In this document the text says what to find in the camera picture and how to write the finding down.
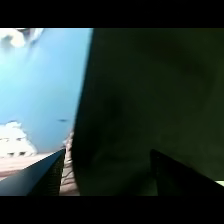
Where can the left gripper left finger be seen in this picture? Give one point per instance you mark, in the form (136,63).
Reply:
(36,180)

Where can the black garment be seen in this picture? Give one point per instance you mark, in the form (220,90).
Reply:
(150,93)

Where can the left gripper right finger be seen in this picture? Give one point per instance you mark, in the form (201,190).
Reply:
(180,180)

